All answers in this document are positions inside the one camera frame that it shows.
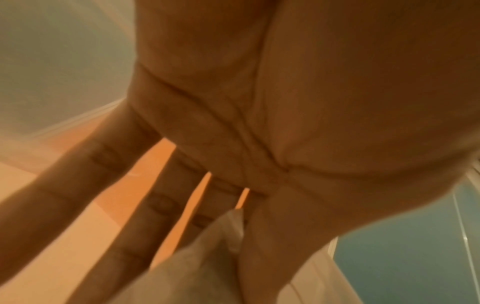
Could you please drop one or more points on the person's left hand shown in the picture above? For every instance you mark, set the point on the person's left hand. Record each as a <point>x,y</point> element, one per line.
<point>318,104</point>

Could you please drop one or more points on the white square tea bag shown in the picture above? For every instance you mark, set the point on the white square tea bag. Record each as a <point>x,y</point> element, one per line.
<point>187,276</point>

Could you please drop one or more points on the clear plastic bag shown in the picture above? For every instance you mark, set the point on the clear plastic bag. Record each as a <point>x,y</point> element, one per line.
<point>56,74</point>

